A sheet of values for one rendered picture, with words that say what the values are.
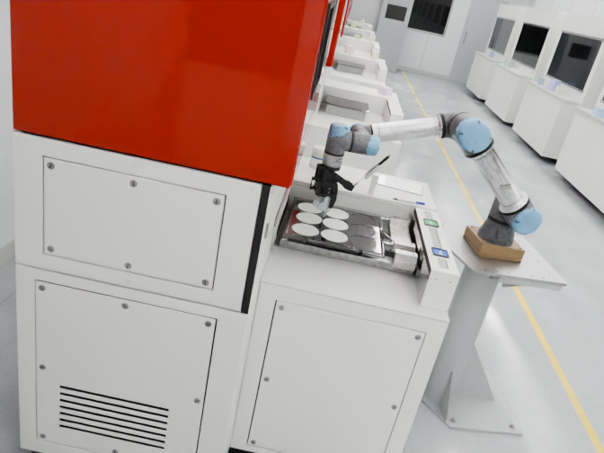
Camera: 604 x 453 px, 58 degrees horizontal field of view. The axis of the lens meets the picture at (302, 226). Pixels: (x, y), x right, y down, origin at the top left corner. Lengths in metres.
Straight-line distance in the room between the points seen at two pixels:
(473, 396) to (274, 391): 1.24
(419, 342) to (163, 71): 1.15
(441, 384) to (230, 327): 1.38
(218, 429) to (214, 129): 0.98
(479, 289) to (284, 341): 0.98
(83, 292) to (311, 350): 0.75
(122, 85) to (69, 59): 0.14
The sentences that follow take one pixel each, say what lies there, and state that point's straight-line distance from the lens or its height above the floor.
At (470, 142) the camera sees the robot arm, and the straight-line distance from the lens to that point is 2.07.
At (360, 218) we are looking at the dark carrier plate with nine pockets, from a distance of 2.22.
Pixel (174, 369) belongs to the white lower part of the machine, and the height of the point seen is 0.56.
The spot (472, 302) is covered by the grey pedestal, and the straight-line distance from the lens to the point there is 2.54.
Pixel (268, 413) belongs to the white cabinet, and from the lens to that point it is 2.11.
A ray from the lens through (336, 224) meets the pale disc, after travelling 2.11.
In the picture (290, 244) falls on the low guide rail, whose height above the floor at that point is 0.84.
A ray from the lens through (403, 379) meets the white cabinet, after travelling 1.98.
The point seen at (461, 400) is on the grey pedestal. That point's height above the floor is 0.01.
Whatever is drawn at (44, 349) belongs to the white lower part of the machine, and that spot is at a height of 0.53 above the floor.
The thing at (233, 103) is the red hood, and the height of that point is 1.41.
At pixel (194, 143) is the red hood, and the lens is 1.45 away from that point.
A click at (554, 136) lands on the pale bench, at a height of 0.39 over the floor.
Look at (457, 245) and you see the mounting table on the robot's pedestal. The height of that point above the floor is 0.82.
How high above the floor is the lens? 1.73
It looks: 24 degrees down
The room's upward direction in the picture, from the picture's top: 12 degrees clockwise
